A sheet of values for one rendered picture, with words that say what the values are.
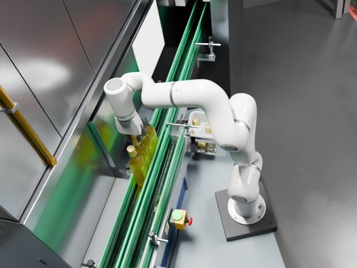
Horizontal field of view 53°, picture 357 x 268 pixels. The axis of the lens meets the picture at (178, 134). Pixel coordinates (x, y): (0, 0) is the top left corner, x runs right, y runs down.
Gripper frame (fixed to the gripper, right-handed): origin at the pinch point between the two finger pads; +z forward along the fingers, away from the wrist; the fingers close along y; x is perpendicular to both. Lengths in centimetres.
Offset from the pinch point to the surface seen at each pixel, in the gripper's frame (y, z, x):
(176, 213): 18.8, 30.9, -18.1
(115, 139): -12.0, 6.7, 2.1
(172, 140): 7.9, 28.4, 20.3
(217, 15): 17, 14, 109
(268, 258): 61, 58, -22
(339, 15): 115, 129, 280
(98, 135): -13.1, -6.1, -5.6
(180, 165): 15.3, 28.8, 6.4
